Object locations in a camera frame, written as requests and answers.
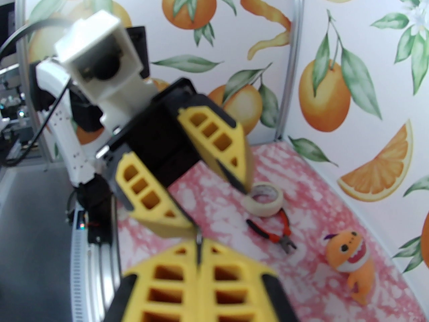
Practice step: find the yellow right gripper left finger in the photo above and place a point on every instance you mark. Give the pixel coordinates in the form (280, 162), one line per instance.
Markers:
(161, 287)

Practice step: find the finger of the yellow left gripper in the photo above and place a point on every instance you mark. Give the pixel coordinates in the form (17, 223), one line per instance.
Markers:
(150, 206)
(218, 139)

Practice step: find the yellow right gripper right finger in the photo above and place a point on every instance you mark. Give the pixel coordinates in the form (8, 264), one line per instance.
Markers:
(241, 290)

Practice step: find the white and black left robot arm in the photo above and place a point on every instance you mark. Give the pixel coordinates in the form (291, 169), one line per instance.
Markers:
(63, 126)

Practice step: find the beige masking tape roll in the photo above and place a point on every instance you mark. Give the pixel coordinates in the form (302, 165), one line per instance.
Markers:
(268, 210)

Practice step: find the orange plush toy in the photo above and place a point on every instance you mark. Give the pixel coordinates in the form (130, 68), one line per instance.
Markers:
(348, 257)

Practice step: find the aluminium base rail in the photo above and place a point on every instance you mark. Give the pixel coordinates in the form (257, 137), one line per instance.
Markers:
(104, 280)

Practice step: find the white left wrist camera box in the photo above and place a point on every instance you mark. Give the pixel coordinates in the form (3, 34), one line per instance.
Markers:
(100, 62)

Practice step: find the aluminium frame post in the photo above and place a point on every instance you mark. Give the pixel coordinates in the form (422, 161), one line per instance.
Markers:
(20, 12)
(295, 45)

